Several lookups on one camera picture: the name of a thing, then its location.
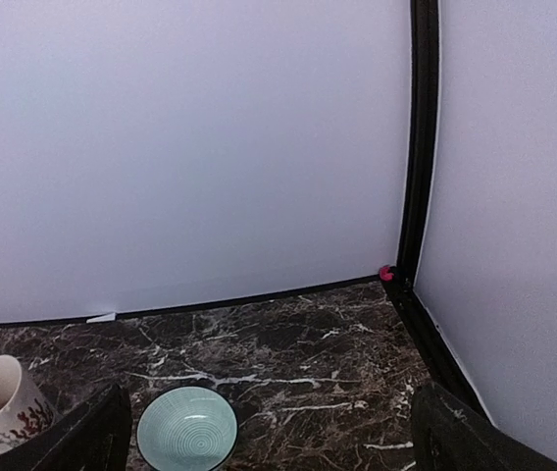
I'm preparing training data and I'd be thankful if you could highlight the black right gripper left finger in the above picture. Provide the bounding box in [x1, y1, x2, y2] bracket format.
[0, 384, 132, 471]

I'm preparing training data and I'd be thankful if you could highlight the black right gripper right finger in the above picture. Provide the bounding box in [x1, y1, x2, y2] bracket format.
[412, 383, 557, 471]

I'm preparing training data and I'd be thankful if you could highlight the striped light blue bowl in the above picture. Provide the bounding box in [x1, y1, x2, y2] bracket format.
[136, 387, 239, 471]

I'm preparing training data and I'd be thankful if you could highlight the white mug with coral pattern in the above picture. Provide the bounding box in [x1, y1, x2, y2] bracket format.
[0, 354, 61, 454]

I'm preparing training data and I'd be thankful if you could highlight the pink clip on frame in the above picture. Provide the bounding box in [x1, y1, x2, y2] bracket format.
[379, 266, 394, 282]

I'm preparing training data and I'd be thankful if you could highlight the black frame post right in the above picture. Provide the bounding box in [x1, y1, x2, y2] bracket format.
[396, 0, 440, 285]

